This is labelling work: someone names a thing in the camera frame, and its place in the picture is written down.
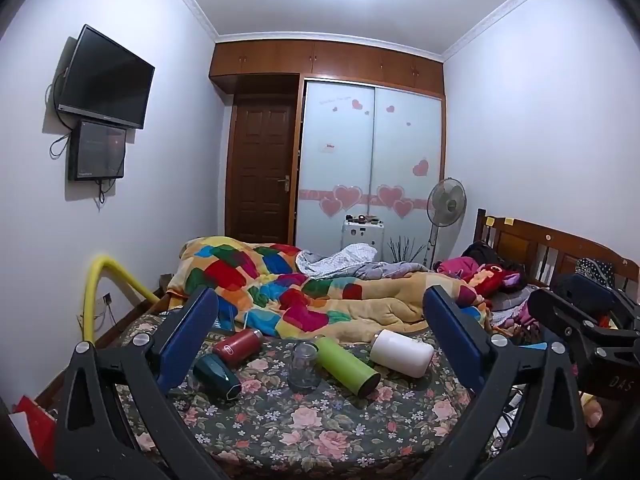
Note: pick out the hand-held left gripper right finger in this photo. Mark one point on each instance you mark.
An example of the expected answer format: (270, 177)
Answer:
(452, 342)

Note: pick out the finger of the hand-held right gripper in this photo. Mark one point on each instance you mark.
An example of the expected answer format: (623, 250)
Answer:
(560, 312)
(592, 294)

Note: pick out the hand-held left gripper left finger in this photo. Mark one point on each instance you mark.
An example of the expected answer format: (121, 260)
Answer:
(187, 332)

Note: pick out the clear glass cup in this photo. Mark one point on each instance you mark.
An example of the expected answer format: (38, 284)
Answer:
(303, 367)

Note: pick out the white insulated cup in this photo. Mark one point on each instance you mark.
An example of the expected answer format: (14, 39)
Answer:
(405, 352)

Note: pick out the dark green cup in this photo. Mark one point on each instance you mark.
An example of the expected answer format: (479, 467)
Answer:
(217, 375)

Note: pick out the person's right hand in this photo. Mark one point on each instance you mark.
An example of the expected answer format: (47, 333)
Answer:
(593, 414)

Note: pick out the dark polka dot cloth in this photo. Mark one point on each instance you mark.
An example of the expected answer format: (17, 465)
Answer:
(595, 267)

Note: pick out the red insulated bottle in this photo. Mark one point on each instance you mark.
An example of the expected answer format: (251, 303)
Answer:
(237, 347)

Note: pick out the red plush toy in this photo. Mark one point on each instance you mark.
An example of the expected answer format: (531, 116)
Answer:
(492, 277)

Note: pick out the pink cloth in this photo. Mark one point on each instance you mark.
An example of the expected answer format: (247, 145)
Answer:
(457, 266)

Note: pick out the wooden bed headboard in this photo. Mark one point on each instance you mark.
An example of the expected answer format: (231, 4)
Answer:
(520, 245)

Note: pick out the black bag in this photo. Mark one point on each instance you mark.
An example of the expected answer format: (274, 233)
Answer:
(482, 255)

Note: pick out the colourful patchwork quilt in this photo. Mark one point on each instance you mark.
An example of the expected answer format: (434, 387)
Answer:
(280, 285)

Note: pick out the yellow foam tube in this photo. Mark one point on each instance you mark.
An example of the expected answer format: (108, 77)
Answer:
(92, 290)

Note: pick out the dry decorative twigs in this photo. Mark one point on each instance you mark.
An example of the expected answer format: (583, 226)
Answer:
(402, 250)

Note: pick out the lime green insulated bottle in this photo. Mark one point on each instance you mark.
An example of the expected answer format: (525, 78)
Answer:
(347, 365)

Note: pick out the small white appliance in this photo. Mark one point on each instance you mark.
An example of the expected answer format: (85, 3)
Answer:
(362, 236)

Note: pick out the grey crumpled cloth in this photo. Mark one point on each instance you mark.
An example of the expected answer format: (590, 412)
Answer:
(340, 260)

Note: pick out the standing electric fan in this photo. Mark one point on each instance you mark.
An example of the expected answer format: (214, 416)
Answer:
(447, 202)

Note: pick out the floral bed sheet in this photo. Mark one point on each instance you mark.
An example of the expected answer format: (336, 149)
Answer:
(300, 425)

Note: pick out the brown wooden door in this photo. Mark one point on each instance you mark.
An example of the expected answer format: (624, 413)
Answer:
(260, 170)

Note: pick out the red paper bag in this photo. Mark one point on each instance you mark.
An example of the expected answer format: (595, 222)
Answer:
(37, 430)

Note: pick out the sliding wardrobe with heart stickers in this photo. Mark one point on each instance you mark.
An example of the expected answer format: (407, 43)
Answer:
(340, 160)

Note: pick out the wooden overhead cabinet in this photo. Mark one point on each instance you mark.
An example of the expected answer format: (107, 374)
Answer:
(325, 57)

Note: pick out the small black wall monitor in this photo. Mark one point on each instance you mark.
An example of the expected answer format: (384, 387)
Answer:
(97, 150)

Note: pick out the wall-mounted black television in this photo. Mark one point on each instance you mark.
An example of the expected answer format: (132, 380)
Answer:
(107, 77)

